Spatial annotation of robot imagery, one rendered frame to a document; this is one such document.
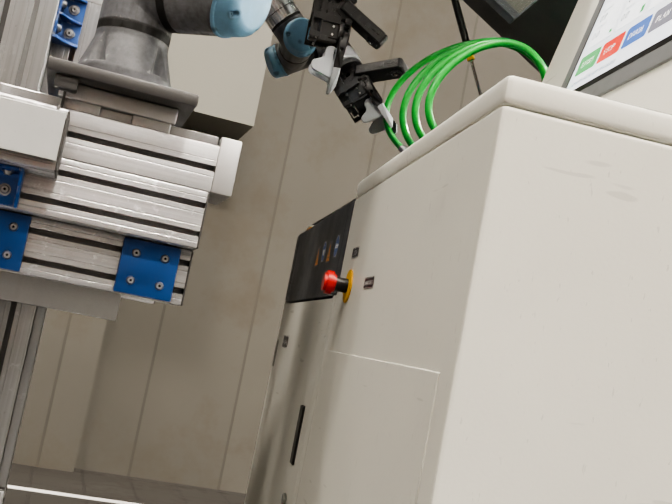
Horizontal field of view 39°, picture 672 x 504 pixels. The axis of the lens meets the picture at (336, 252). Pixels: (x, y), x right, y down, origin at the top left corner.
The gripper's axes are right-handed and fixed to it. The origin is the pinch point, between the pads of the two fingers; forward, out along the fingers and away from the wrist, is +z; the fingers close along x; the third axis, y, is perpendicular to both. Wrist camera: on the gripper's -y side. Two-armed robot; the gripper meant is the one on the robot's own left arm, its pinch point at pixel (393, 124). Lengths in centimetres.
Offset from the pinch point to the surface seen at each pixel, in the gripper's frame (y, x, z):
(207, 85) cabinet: 54, -116, -153
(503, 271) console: 0, 91, 86
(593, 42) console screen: -31, 47, 42
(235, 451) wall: 136, -209, -49
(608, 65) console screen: -28, 55, 52
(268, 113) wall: 43, -165, -164
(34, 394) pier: 182, -141, -88
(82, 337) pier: 156, -144, -101
